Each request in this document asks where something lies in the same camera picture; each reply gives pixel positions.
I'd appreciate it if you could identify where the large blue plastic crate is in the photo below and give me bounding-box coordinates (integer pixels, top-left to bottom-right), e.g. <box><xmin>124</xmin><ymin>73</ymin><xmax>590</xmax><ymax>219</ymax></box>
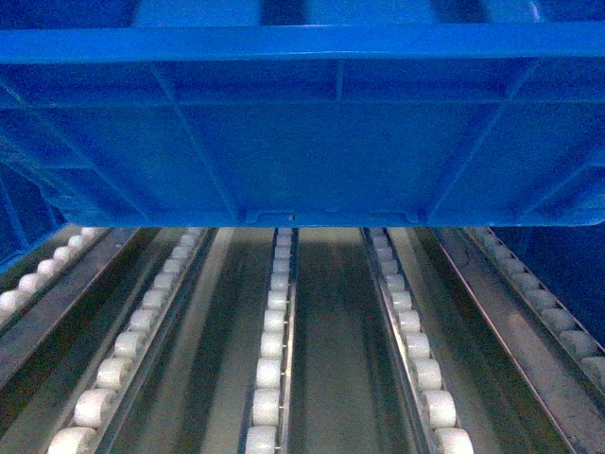
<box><xmin>1</xmin><ymin>1</ymin><xmax>604</xmax><ymax>226</ymax></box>

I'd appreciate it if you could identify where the stainless steel roller shelf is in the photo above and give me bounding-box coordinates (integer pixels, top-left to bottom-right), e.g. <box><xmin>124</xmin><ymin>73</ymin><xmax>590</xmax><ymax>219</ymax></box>
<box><xmin>1</xmin><ymin>227</ymin><xmax>604</xmax><ymax>453</ymax></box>

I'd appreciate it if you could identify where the blue crate with red parts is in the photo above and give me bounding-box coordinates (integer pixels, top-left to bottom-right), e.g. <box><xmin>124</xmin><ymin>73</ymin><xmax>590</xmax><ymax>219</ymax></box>
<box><xmin>493</xmin><ymin>224</ymin><xmax>604</xmax><ymax>343</ymax></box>

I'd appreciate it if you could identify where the blue crate on left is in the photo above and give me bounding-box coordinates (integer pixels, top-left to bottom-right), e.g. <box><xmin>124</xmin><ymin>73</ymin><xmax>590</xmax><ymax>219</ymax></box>
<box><xmin>0</xmin><ymin>164</ymin><xmax>66</xmax><ymax>271</ymax></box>

